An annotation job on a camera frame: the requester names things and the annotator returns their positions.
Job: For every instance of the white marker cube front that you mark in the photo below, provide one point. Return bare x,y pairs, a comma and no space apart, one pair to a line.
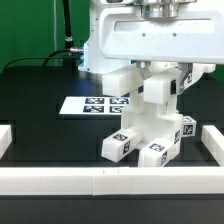
188,126

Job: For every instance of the white chair back frame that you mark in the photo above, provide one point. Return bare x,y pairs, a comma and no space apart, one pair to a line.
158,87

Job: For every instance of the white front wall rail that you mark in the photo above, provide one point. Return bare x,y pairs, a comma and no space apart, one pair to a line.
111,181

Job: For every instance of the white chair seat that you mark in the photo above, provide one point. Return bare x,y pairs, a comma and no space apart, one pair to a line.
154,120

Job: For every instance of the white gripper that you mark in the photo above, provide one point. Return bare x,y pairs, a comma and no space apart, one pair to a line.
196,35

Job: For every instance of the white right wall rail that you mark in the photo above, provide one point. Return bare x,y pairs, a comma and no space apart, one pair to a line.
213,140

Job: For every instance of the white marker base plate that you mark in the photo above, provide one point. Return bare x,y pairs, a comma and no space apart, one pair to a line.
93,105

